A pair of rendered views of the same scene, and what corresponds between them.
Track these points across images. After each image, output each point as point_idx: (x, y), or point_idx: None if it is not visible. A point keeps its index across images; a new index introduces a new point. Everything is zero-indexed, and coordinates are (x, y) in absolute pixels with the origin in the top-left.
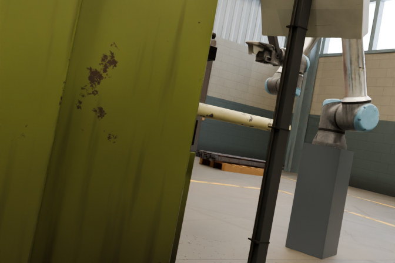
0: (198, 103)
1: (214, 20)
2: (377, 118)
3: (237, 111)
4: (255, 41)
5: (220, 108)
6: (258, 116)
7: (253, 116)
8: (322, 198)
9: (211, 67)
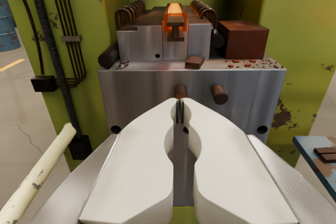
0: (52, 122)
1: (26, 51)
2: None
3: (36, 165)
4: (136, 118)
5: (50, 146)
6: (11, 199)
7: (18, 187)
8: None
9: (105, 114)
